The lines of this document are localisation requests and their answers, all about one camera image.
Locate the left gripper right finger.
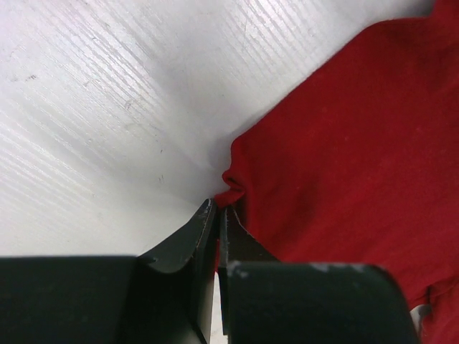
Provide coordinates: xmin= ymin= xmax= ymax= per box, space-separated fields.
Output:
xmin=218 ymin=207 xmax=419 ymax=343

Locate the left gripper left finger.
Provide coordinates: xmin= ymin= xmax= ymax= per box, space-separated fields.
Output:
xmin=1 ymin=199 xmax=217 ymax=343

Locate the red t-shirt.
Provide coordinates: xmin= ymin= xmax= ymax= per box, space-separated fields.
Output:
xmin=216 ymin=1 xmax=458 ymax=343

